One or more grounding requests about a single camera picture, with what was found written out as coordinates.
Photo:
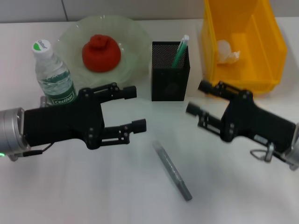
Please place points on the clear green-label water bottle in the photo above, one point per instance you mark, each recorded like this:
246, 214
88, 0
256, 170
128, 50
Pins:
53, 74

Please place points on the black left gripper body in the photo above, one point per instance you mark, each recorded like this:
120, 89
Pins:
63, 121

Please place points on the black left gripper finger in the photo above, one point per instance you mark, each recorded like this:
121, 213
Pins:
129, 91
139, 124

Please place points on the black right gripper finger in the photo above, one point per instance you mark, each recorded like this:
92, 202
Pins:
192, 109
205, 86

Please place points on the grey pen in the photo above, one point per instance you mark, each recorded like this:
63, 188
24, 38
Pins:
170, 168

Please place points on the white paper ball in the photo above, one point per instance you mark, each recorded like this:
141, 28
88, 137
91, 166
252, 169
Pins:
225, 52

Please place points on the green glass fruit plate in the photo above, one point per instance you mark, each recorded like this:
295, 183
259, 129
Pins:
130, 42

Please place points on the green utility knife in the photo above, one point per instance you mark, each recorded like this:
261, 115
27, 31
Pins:
178, 54

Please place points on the red-orange knitted orange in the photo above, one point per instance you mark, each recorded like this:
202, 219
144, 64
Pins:
101, 56

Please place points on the yellow plastic bin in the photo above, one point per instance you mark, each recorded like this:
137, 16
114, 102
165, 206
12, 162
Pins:
257, 70

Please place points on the black mesh pen holder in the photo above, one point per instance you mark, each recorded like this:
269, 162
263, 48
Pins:
169, 84

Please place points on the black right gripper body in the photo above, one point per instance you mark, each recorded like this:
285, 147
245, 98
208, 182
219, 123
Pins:
257, 123

